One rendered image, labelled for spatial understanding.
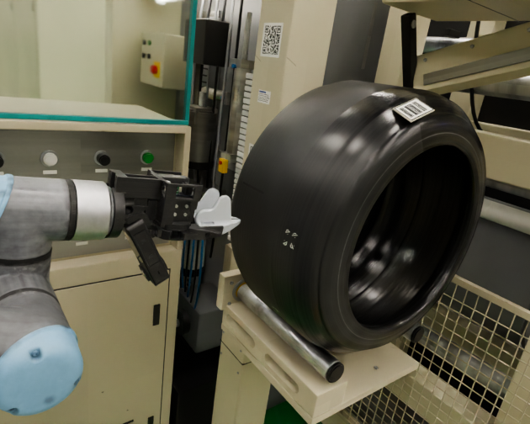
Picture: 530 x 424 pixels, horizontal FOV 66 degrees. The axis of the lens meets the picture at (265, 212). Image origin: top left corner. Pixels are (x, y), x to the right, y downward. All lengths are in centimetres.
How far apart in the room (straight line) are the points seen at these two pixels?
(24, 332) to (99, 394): 102
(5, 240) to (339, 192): 45
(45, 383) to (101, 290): 81
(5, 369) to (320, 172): 47
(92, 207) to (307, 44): 67
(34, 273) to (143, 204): 15
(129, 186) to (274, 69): 57
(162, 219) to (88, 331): 77
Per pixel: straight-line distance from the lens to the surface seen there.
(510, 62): 111
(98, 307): 125
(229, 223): 63
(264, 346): 97
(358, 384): 103
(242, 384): 134
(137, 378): 146
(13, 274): 53
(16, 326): 44
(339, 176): 65
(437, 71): 119
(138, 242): 57
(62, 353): 42
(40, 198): 51
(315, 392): 88
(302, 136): 72
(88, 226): 53
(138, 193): 55
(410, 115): 71
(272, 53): 103
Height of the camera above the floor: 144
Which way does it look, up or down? 19 degrees down
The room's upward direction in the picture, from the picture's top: 8 degrees clockwise
